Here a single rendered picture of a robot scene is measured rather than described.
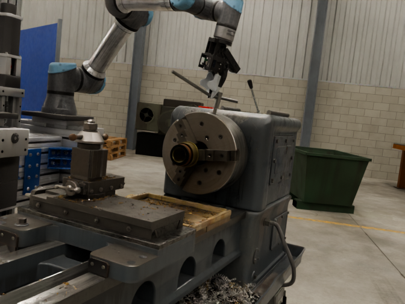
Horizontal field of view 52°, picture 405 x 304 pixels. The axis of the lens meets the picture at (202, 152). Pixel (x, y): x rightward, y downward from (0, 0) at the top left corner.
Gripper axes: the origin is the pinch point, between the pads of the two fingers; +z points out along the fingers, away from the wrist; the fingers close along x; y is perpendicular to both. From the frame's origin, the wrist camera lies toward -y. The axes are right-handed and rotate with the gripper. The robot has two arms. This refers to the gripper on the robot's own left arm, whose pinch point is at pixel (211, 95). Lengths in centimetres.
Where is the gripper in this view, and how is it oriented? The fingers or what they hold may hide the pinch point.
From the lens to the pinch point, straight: 156.4
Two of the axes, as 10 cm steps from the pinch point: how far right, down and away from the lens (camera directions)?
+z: -2.7, 9.5, 1.7
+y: -7.6, -1.0, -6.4
